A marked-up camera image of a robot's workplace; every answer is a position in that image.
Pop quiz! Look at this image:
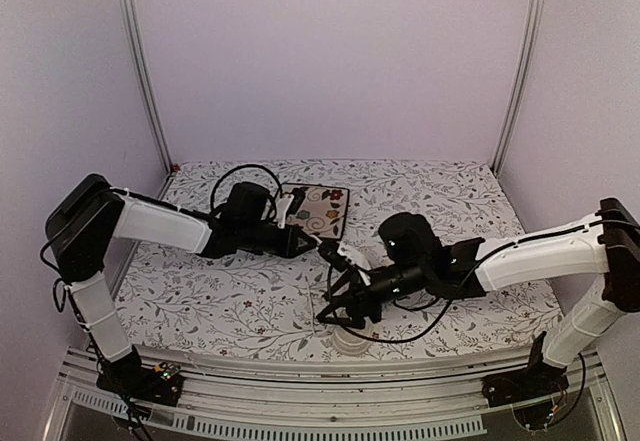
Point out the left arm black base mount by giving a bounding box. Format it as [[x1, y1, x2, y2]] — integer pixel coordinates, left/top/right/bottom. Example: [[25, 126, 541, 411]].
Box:
[[96, 359, 185, 407]]

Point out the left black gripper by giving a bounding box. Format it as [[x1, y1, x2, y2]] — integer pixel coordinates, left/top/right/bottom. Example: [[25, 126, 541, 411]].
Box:
[[239, 221, 317, 259]]

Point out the square floral ceramic plate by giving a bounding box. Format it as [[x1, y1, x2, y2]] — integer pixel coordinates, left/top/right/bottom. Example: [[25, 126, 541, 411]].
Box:
[[283, 183, 350, 240]]

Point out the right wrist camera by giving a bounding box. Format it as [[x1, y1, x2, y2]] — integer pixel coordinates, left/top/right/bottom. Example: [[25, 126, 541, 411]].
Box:
[[318, 240, 370, 272]]

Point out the aluminium corner post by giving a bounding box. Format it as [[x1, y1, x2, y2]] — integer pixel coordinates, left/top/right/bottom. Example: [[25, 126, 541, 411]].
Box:
[[119, 0, 174, 176], [490, 0, 545, 179]]

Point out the right aluminium corner post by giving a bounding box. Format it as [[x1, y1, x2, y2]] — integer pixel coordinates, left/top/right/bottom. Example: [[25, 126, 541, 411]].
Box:
[[490, 0, 545, 179]]

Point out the aluminium front rail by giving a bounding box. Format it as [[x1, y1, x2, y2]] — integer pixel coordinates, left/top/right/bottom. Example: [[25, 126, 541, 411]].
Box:
[[42, 345, 626, 441]]

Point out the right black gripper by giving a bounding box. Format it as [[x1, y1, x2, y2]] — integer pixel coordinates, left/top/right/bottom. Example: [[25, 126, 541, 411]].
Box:
[[316, 259, 429, 329]]

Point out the white lace sneaker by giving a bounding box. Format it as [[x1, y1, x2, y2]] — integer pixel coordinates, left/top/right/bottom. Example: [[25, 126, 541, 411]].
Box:
[[331, 325, 372, 356]]

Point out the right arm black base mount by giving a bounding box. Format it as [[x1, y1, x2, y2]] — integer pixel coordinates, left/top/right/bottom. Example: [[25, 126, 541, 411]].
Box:
[[481, 331, 569, 407]]

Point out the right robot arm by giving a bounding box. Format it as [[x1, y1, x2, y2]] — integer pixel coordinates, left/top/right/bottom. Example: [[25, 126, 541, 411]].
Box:
[[316, 197, 639, 397]]

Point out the left aluminium corner post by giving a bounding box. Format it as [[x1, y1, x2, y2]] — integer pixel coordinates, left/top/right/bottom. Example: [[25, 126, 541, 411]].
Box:
[[119, 0, 174, 176]]

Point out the floral patterned table mat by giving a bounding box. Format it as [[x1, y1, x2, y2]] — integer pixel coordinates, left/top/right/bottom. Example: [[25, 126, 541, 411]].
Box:
[[107, 158, 569, 365]]

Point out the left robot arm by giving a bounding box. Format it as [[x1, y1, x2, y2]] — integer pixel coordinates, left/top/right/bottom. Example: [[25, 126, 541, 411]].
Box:
[[40, 173, 319, 395]]

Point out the white shoelace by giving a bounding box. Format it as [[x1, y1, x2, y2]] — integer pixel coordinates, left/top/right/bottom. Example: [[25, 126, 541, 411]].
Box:
[[305, 234, 322, 338]]

